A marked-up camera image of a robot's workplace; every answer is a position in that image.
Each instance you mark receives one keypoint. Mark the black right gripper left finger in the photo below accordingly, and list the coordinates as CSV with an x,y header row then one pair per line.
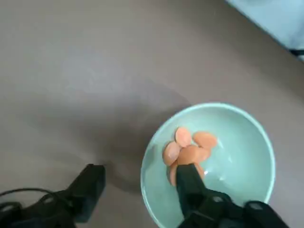
x,y
90,185

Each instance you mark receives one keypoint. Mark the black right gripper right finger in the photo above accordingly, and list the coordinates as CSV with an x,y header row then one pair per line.
x,y
192,187

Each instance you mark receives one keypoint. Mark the pale green bowl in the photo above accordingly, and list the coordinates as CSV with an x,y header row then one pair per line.
x,y
237,154

